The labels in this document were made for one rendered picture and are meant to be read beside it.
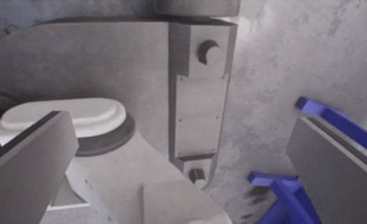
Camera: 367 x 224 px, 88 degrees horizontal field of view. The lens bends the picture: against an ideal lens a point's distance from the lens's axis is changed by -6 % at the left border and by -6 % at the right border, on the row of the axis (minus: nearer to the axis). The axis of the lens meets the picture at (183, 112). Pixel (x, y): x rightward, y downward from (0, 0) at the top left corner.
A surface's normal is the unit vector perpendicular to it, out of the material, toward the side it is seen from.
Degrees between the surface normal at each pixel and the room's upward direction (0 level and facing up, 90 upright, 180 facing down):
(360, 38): 0
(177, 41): 45
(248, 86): 0
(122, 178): 90
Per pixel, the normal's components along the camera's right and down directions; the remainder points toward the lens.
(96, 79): 0.21, 0.49
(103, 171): 0.04, -0.87
